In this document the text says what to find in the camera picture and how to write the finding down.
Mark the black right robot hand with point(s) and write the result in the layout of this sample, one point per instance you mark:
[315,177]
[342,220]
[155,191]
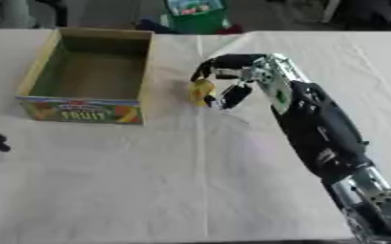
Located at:
[232,62]

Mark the yellow toy fruit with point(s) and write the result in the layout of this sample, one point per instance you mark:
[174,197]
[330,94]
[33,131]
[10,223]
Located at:
[200,91]

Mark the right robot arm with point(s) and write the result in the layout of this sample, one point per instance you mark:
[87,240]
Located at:
[321,133]

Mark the cardboard box with green inside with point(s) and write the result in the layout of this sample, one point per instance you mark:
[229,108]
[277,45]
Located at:
[87,74]

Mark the green crate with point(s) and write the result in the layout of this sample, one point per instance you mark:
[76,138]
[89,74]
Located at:
[198,15]

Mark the person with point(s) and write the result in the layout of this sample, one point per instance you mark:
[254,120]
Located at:
[15,12]

